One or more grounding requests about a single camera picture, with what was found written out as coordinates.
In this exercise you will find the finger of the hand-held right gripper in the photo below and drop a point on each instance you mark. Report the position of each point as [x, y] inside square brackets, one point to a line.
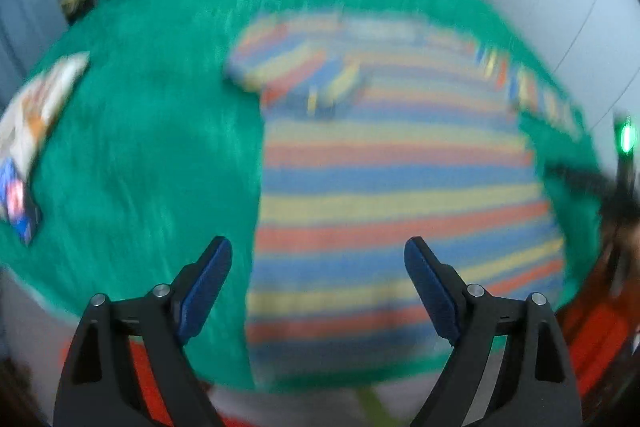
[575, 179]

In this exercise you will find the striped knitted sweater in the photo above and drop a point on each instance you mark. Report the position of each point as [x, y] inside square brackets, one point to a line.
[390, 187]

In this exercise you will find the person's orange clothing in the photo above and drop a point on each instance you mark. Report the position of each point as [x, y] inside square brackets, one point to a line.
[595, 342]

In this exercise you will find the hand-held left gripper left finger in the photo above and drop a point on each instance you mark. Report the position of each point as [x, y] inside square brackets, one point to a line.
[207, 287]

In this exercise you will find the green blanket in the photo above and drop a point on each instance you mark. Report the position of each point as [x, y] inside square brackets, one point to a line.
[150, 147]

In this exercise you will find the grey blue curtain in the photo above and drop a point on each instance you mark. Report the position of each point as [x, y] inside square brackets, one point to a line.
[30, 7]

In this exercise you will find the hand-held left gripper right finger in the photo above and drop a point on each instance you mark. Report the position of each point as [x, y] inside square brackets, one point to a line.
[432, 292]

